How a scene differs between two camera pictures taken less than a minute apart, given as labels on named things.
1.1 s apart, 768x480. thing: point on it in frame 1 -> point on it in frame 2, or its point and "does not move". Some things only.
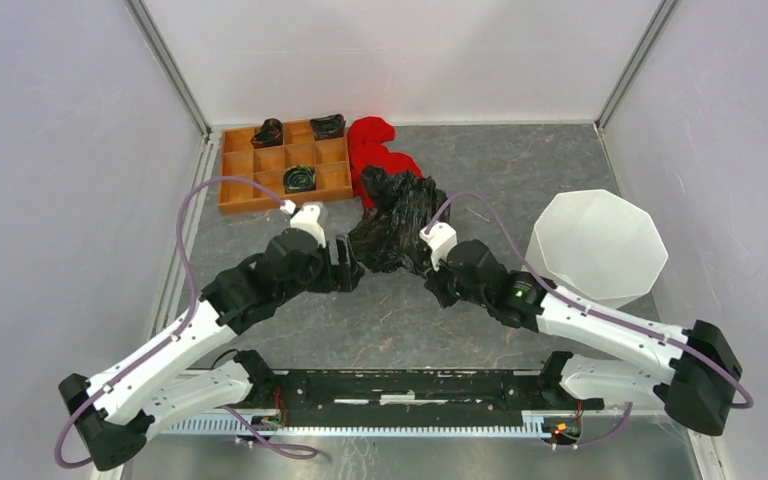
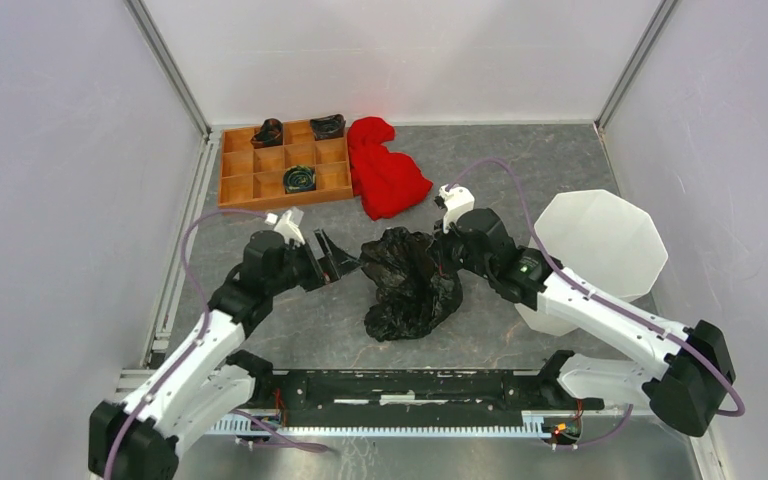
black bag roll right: x=328 y=127 does not move
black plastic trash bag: x=387 y=237 -> x=414 y=293
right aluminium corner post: x=634 y=63 does not move
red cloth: x=366 y=136 does not move
